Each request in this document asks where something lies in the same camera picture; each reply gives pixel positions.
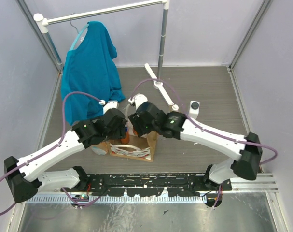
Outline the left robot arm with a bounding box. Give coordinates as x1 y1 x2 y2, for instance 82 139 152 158
4 108 126 203

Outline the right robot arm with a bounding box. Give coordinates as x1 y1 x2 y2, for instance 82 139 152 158
129 101 262 190

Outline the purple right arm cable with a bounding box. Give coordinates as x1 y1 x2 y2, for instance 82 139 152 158
131 78 278 211

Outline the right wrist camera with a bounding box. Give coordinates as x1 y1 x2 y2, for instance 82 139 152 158
128 94 148 109

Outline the teal t-shirt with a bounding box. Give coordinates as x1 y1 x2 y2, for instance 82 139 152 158
61 21 126 125

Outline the white cable duct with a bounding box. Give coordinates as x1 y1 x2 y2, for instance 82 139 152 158
26 194 207 204

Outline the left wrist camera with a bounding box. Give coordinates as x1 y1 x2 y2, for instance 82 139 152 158
99 100 118 114

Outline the burlap canvas bag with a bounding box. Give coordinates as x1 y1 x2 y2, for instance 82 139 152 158
106 106 158 163

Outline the light blue clothes hanger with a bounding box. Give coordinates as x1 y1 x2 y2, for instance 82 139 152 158
70 24 89 51

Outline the clear bottle white cap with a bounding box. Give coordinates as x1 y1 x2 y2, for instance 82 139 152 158
169 104 179 112

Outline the pink cap bottle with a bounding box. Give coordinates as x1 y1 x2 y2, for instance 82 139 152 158
91 142 109 156

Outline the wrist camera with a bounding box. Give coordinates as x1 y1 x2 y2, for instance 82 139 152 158
99 100 118 114
128 94 148 109

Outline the dark blue pump bottle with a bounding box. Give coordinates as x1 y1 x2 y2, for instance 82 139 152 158
132 128 139 137

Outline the white metal clothes rack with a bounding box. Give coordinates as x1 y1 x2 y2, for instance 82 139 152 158
33 0 176 108

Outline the white bottle grey cap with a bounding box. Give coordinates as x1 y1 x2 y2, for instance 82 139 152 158
188 101 200 119

